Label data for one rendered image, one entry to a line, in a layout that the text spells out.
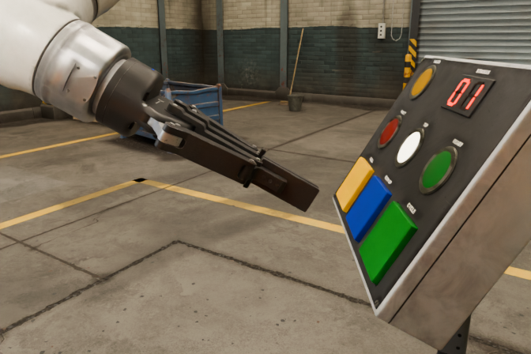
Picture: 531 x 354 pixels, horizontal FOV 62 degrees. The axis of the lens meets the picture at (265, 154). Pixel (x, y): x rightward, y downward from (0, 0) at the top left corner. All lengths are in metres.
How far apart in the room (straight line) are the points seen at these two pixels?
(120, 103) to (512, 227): 0.38
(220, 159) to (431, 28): 7.83
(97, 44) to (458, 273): 0.40
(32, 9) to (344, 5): 8.38
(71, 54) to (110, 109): 0.06
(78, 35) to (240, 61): 9.52
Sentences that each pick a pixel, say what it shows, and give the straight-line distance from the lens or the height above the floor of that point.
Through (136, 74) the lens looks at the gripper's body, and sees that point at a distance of 0.45.
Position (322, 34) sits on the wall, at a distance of 8.92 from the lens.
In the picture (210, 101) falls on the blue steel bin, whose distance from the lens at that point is 5.29.
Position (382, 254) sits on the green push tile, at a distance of 0.49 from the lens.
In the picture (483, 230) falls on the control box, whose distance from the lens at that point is 0.46.
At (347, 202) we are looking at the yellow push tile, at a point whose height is 0.99.
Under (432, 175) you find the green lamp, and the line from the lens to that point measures 0.50.
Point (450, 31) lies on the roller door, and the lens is 8.13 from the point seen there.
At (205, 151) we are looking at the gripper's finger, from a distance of 0.42.
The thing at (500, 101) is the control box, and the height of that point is 1.17.
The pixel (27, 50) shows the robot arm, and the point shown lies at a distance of 0.46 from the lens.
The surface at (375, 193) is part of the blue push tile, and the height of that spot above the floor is 1.03.
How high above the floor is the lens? 1.22
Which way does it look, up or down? 15 degrees down
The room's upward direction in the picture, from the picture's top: straight up
